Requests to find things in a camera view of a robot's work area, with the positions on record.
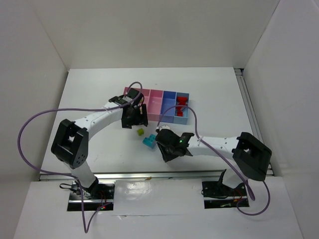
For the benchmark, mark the dark blue container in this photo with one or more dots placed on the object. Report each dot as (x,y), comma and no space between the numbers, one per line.
(168,100)

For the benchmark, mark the aluminium rail right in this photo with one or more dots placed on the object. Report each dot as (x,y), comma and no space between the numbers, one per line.
(248,103)

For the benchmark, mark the light blue container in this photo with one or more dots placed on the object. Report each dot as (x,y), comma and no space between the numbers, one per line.
(184,119)

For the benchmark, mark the aluminium rail front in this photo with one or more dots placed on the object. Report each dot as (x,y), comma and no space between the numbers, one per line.
(145,175)

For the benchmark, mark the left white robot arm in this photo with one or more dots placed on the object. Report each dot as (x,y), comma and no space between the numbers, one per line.
(71,142)

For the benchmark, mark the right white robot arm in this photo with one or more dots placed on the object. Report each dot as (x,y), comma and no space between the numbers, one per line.
(247,157)

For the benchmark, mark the teal lego piece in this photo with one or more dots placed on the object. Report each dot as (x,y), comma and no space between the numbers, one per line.
(150,141)

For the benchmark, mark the large pink container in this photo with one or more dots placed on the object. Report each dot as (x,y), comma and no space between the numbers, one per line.
(146,93)

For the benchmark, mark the white lego brick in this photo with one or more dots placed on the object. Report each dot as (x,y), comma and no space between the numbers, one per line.
(159,128)

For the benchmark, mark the red 2x4 lego brick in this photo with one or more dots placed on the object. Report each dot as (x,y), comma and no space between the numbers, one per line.
(181,101)

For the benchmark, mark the small pink container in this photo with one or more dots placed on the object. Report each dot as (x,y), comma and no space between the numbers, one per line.
(154,104)

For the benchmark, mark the aluminium rail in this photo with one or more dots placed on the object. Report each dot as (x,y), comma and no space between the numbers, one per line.
(248,103)
(145,175)

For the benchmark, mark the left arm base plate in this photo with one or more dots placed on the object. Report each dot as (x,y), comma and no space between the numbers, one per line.
(103,197)

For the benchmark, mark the red flower lego piece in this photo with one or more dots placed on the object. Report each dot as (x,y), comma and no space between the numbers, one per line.
(180,110)

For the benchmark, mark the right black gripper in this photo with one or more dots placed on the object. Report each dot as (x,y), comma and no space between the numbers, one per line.
(167,152)

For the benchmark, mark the green lego brick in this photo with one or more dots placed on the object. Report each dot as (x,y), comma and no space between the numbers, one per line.
(140,131)

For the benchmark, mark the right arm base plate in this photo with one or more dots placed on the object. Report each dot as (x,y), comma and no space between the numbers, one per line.
(219,196)

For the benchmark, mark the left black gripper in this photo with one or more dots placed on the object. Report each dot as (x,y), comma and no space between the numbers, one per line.
(134,119)

